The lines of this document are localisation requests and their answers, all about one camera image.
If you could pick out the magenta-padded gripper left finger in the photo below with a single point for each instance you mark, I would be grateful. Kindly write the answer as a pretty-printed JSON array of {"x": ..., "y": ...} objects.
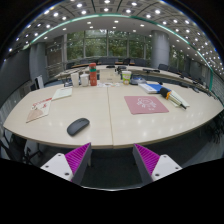
[{"x": 63, "y": 165}]

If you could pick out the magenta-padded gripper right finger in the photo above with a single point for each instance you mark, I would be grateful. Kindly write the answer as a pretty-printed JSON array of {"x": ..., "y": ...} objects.
[{"x": 160, "y": 166}]

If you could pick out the black computer mouse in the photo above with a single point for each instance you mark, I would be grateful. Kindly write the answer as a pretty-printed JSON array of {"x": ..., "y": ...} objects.
[{"x": 78, "y": 126}]

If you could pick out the pink printed mouse pad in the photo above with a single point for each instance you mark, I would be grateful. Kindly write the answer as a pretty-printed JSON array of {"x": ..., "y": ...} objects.
[{"x": 146, "y": 105}]

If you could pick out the red and white brochure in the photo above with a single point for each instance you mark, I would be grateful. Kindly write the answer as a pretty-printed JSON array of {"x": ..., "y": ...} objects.
[{"x": 39, "y": 110}]

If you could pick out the white paper booklet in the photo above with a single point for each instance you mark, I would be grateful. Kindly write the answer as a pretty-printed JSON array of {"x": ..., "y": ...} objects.
[{"x": 181, "y": 99}]

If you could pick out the white and green booklet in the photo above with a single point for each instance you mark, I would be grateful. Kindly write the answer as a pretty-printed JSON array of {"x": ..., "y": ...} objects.
[{"x": 62, "y": 93}]

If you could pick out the blue and white book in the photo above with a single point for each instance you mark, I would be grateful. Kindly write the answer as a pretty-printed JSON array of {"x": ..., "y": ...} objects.
[{"x": 150, "y": 88}]

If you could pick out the black conference microphone unit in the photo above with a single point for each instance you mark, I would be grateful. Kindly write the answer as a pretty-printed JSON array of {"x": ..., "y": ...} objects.
[{"x": 138, "y": 80}]

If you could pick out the curved wooden conference desk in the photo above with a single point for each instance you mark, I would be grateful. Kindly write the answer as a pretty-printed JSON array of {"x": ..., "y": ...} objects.
[{"x": 156, "y": 75}]

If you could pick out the colourful leaflet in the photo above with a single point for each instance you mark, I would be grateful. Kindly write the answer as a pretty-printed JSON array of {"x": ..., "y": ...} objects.
[{"x": 108, "y": 84}]

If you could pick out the red bottle with green band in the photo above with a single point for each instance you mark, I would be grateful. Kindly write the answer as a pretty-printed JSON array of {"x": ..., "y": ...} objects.
[{"x": 93, "y": 75}]

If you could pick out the green and white paper cup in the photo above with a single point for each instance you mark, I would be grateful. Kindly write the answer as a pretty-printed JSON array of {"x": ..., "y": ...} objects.
[{"x": 126, "y": 77}]

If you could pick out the black office chairs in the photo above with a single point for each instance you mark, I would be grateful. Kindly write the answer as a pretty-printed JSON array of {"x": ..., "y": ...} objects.
[{"x": 163, "y": 67}]

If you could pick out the ceiling lights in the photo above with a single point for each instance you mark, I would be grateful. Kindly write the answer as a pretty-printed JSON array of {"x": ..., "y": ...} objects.
[{"x": 116, "y": 21}]

